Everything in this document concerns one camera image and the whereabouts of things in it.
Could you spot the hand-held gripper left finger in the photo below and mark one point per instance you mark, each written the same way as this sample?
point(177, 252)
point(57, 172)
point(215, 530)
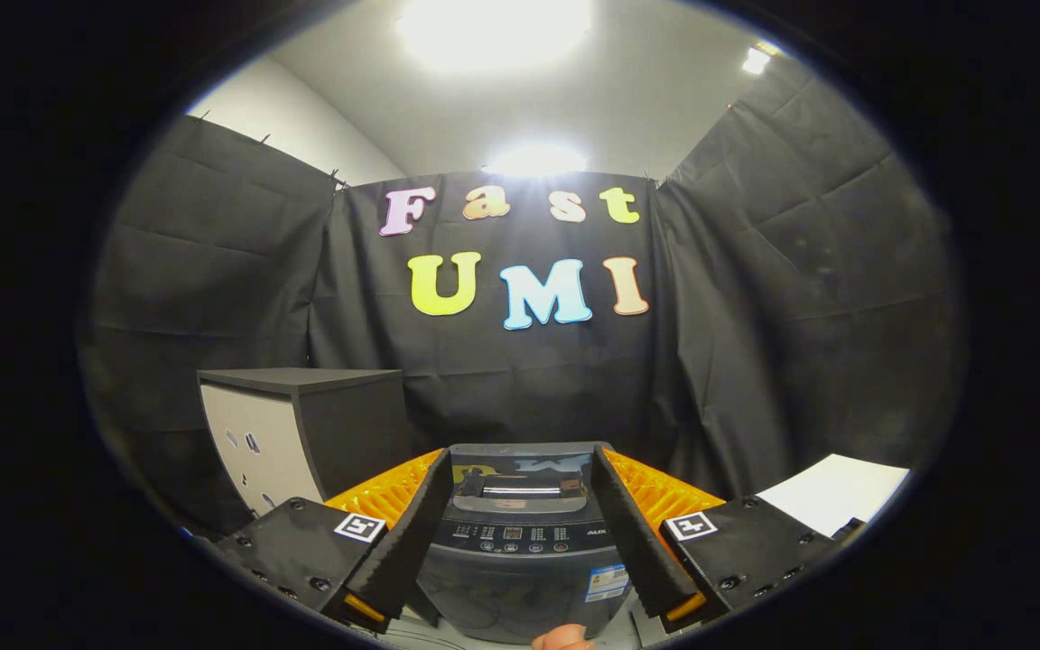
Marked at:
point(412, 537)

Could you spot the large ceiling light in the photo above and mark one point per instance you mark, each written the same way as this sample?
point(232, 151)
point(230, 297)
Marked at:
point(493, 27)

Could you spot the black backdrop cloth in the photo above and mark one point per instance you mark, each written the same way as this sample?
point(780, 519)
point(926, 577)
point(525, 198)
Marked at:
point(213, 271)

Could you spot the oval ceiling light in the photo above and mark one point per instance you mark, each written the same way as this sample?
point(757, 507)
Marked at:
point(535, 161)

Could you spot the grey washing machine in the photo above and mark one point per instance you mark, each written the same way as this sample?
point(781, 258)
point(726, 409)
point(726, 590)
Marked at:
point(511, 587)

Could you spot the small ceiling light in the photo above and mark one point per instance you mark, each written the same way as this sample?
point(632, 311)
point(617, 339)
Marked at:
point(756, 60)

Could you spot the beige and black cabinet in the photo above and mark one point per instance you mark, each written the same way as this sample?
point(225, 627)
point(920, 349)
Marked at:
point(348, 424)

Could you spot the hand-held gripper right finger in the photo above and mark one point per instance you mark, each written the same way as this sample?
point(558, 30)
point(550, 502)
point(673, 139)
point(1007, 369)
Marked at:
point(628, 542)

